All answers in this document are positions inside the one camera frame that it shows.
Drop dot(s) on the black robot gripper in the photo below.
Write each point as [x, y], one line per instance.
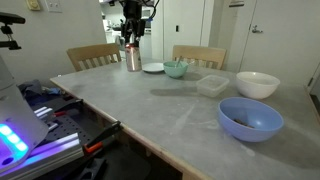
[133, 21]

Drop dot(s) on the silver and red drink can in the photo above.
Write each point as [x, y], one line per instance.
[133, 60]

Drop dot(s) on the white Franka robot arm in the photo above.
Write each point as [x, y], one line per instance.
[20, 110]

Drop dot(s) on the white round plate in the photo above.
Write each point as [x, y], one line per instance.
[152, 68]

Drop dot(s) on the wooden slat-back chair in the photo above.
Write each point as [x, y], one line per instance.
[93, 51]
[200, 53]

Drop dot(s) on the metal spoon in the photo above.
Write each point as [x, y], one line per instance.
[179, 61]

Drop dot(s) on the teal bowl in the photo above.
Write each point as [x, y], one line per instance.
[175, 71]

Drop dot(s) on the black and orange bar clamp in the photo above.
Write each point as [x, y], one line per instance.
[100, 136]
[71, 106]

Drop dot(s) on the clear plastic food container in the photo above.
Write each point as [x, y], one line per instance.
[212, 86]

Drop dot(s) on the blue crumpled cloth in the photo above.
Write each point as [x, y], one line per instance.
[31, 88]

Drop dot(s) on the white bowl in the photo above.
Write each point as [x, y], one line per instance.
[256, 87]

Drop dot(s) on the brown item in bowl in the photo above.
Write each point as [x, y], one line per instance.
[243, 123]

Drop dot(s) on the blue plastic bowl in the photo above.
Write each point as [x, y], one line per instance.
[240, 131]

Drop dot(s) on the white door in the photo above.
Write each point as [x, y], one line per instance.
[283, 40]

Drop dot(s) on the white wall light switch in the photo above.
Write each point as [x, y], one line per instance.
[53, 5]

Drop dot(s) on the beige wall thermostat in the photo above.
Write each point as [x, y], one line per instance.
[33, 4]

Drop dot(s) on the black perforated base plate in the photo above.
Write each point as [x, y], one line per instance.
[71, 128]

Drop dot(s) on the black camera on stand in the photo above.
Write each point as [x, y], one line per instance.
[10, 18]

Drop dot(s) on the aluminium extrusion rail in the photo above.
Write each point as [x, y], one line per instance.
[50, 151]

